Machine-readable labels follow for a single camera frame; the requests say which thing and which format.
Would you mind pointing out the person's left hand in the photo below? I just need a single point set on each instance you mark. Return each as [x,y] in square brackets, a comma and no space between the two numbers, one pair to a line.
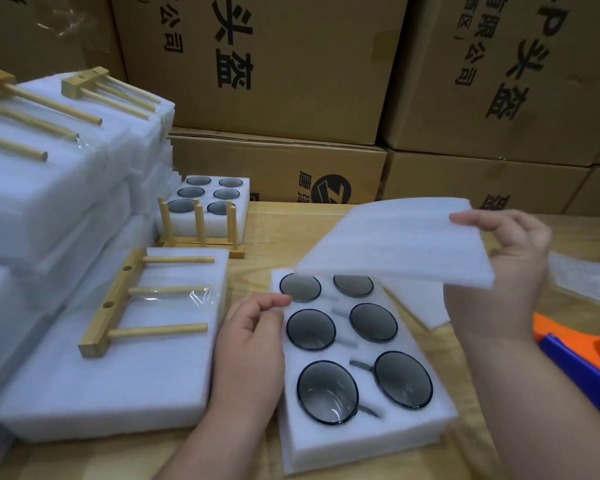
[248,360]

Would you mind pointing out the person's right hand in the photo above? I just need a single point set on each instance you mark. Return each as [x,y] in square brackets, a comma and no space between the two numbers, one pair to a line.
[505,285]

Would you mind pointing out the set of grey glass cups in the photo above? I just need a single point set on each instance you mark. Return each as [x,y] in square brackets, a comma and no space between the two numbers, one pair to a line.
[325,390]

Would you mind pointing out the orange and blue tape dispenser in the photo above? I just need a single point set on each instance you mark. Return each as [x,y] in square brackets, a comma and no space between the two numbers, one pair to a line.
[580,370]

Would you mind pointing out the row of wooden peg racks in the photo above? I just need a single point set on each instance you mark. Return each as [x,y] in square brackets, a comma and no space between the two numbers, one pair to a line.
[200,248]

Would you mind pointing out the stack of white foam trays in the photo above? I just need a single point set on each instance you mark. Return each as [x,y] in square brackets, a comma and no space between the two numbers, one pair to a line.
[240,205]

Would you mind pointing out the person's right forearm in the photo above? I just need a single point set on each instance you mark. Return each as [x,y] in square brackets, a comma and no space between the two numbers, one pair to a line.
[540,415]

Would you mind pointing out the clear plastic wrap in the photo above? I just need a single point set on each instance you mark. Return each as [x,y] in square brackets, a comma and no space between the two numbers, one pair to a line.
[590,275]

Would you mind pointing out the stack of brown cardboard boxes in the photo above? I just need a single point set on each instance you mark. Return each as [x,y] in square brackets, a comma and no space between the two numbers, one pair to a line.
[300,65]

